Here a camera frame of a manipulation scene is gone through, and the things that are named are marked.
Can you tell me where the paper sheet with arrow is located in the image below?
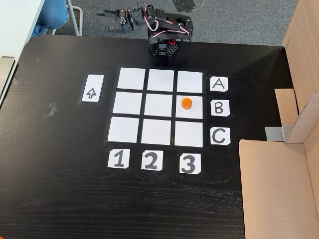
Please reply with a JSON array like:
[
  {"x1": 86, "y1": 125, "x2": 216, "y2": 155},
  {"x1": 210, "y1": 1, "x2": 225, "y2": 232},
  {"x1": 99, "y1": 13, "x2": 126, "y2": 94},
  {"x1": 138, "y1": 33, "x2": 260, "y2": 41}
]
[{"x1": 76, "y1": 72, "x2": 108, "y2": 106}]

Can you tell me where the white desk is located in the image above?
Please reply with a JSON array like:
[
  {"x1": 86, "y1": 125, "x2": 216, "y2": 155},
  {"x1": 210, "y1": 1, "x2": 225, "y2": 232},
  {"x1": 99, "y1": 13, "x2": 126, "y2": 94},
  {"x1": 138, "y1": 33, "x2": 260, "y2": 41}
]
[{"x1": 0, "y1": 0, "x2": 45, "y2": 110}]

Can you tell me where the paper sheet number 1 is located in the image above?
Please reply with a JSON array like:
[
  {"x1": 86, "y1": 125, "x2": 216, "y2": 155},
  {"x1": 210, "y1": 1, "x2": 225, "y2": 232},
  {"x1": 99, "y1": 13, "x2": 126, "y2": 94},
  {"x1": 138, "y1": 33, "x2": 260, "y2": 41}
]
[{"x1": 107, "y1": 148, "x2": 130, "y2": 169}]

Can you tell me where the person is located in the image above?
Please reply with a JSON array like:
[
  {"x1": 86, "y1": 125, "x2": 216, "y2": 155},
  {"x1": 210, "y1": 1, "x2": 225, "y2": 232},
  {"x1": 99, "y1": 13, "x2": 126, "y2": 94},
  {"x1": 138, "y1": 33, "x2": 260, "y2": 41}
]
[{"x1": 34, "y1": 0, "x2": 70, "y2": 37}]

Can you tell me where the paper sheet letter C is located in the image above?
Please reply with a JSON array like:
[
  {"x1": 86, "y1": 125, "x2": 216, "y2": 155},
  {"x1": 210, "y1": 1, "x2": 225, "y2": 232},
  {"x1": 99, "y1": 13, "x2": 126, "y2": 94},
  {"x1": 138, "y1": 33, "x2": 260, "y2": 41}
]
[{"x1": 210, "y1": 126, "x2": 231, "y2": 146}]

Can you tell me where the round orange token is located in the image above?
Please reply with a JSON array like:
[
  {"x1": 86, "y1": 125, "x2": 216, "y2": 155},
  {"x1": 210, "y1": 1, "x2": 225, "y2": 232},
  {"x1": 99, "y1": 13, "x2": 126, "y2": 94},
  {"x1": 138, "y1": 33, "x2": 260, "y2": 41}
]
[{"x1": 181, "y1": 97, "x2": 193, "y2": 110}]

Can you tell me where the grey metal chair frame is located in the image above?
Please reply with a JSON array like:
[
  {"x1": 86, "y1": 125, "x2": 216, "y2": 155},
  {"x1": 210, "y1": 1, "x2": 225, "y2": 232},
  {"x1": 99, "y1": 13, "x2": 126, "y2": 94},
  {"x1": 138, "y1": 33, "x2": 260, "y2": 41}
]
[{"x1": 66, "y1": 0, "x2": 83, "y2": 36}]

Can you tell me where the brown cardboard box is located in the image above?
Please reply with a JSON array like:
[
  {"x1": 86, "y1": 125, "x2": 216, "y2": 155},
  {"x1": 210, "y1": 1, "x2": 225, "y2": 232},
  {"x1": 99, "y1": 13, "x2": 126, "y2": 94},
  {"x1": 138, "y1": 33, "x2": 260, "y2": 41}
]
[{"x1": 238, "y1": 0, "x2": 319, "y2": 239}]

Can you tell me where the white nine-square grid sheet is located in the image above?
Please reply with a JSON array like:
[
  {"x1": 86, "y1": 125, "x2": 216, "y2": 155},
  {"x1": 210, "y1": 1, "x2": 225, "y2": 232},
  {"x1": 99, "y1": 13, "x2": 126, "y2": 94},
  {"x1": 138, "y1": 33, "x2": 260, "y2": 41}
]
[{"x1": 104, "y1": 65, "x2": 208, "y2": 149}]

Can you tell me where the paper sheet letter B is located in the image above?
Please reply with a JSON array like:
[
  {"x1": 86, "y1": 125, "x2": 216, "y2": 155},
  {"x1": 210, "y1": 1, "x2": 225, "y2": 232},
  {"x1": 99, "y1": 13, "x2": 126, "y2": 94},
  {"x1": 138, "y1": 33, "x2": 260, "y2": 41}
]
[{"x1": 210, "y1": 100, "x2": 230, "y2": 117}]

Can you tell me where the paper sheet letter A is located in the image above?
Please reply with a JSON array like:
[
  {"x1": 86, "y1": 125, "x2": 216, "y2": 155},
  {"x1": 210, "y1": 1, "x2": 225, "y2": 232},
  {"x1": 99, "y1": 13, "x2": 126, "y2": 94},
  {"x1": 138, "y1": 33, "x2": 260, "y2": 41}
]
[{"x1": 209, "y1": 76, "x2": 229, "y2": 93}]

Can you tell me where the paper sheet number 2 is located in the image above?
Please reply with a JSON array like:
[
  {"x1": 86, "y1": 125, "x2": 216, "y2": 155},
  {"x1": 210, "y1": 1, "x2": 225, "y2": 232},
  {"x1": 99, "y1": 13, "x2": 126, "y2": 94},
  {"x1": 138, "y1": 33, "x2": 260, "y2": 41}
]
[{"x1": 141, "y1": 150, "x2": 164, "y2": 171}]

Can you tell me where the crumpled clear tape piece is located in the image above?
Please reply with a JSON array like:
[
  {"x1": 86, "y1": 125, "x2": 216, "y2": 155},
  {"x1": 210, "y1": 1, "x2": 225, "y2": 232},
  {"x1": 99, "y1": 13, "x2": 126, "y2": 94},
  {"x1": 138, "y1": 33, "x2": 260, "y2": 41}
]
[{"x1": 43, "y1": 102, "x2": 58, "y2": 119}]

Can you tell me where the paper sheet number 3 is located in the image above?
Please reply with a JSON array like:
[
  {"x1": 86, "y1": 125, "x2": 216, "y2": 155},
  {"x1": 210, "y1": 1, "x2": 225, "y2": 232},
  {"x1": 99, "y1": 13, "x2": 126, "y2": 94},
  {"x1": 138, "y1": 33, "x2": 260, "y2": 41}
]
[{"x1": 179, "y1": 153, "x2": 202, "y2": 174}]

